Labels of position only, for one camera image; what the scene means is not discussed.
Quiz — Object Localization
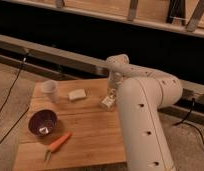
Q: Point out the orange toy carrot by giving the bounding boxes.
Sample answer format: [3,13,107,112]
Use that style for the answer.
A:
[44,132,72,162]

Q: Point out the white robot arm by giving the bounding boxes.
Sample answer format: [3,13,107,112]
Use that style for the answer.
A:
[106,54,183,171]

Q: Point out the black cable on floor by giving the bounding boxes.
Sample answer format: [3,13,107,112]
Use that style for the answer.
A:
[0,51,31,150]

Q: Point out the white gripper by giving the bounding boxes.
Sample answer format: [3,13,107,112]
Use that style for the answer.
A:
[108,71,123,97]

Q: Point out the white plastic bottle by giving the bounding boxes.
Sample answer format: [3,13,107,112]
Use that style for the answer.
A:
[101,93,116,110]

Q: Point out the white sponge block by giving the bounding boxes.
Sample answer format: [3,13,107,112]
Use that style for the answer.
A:
[68,89,87,101]

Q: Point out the black cable at right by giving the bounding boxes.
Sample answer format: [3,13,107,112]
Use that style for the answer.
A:
[171,97,204,160]

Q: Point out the wooden table board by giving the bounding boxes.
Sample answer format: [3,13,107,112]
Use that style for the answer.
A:
[13,79,125,171]

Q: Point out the dark purple bowl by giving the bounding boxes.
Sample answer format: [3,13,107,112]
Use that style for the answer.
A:
[28,109,58,136]

